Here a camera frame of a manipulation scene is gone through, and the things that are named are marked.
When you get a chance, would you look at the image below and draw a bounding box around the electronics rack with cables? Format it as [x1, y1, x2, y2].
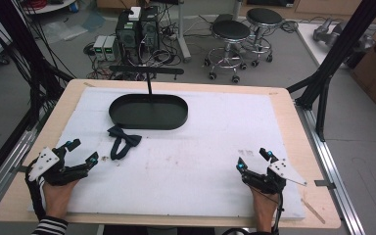
[82, 19, 185, 81]

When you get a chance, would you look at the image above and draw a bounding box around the person's left hand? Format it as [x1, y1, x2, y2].
[42, 179, 79, 219]

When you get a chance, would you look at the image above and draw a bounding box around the black T-shaped stand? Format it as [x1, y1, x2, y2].
[109, 65, 185, 96]

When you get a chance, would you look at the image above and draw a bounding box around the small white box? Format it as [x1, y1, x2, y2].
[127, 6, 143, 23]

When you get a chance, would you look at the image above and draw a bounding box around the person's right hand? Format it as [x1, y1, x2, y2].
[249, 187, 280, 233]

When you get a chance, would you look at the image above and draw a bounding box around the white round table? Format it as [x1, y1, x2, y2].
[22, 0, 78, 16]

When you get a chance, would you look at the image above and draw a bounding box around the thin wooden stick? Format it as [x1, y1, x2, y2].
[301, 198, 327, 225]

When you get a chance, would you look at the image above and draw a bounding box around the black metal frame strut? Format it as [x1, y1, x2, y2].
[286, 0, 376, 143]

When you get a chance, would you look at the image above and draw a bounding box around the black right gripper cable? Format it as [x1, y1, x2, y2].
[272, 191, 286, 235]

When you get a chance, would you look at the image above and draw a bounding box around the white power supply unit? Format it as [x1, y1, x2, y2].
[104, 35, 118, 62]
[92, 34, 108, 62]

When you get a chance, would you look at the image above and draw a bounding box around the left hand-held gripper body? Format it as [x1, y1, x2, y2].
[27, 147, 90, 187]

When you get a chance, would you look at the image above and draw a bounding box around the dark navy bow tie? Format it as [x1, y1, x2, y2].
[107, 124, 143, 162]

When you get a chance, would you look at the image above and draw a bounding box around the grey metal pole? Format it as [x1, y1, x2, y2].
[175, 0, 193, 64]

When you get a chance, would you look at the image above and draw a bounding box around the black round stool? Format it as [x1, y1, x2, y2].
[245, 7, 285, 69]
[203, 20, 253, 84]

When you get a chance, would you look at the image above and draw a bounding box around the grey robot part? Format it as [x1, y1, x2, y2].
[312, 17, 375, 51]

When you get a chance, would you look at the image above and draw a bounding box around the white foam mat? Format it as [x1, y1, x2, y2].
[28, 86, 306, 220]

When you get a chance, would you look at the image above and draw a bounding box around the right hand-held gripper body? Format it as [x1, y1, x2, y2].
[242, 158, 308, 196]

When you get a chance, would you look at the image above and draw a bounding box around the clear plastic sheet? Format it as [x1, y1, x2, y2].
[41, 20, 90, 42]

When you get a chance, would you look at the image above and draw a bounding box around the black oval tray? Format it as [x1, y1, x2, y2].
[108, 93, 190, 131]

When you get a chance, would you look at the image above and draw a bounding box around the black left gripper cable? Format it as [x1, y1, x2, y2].
[24, 163, 47, 222]

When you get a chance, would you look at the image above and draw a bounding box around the black metal frame with cables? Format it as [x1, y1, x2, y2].
[0, 0, 76, 131]

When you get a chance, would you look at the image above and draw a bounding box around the black computer tower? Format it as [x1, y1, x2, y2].
[115, 10, 142, 66]
[139, 5, 161, 54]

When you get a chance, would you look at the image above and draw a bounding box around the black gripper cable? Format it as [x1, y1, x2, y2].
[24, 163, 47, 222]
[272, 191, 286, 235]

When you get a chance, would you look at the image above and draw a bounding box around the aluminium rail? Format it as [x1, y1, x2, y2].
[294, 99, 367, 235]
[0, 125, 42, 221]

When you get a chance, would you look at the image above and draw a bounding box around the small metal bracket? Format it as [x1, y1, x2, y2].
[313, 178, 337, 191]

